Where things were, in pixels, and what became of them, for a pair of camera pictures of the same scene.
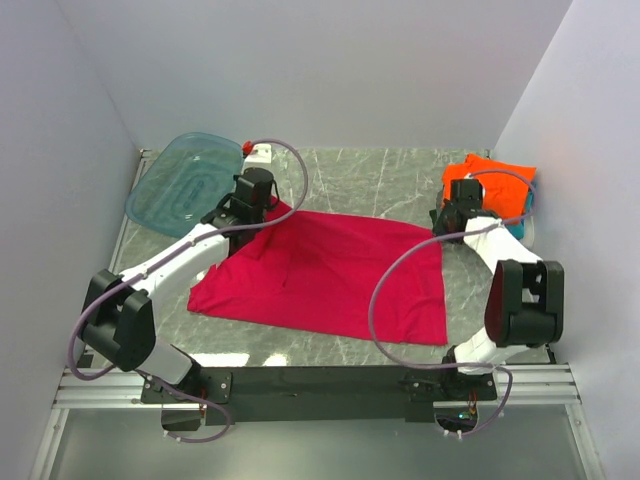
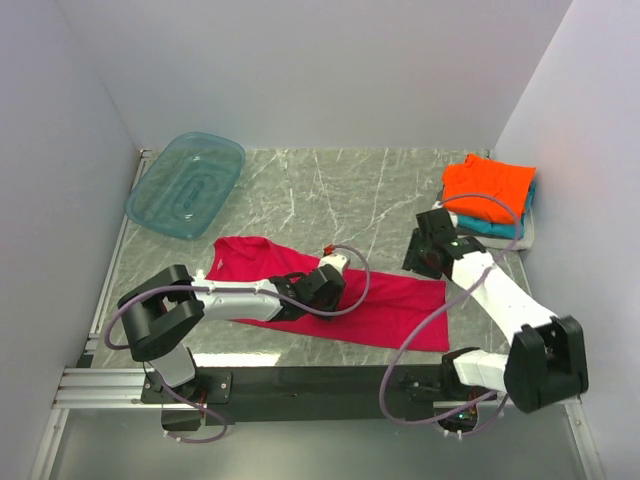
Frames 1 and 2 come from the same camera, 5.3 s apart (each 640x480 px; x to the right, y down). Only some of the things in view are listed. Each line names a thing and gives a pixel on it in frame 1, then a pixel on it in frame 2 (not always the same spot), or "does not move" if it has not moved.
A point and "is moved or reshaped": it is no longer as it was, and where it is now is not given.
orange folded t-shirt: x=504 y=195 does not move
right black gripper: x=437 y=229 to x=411 y=260
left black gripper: x=268 y=207 to x=334 y=301
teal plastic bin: x=183 y=181 does not move
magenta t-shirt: x=318 y=270 is moved or reshaped
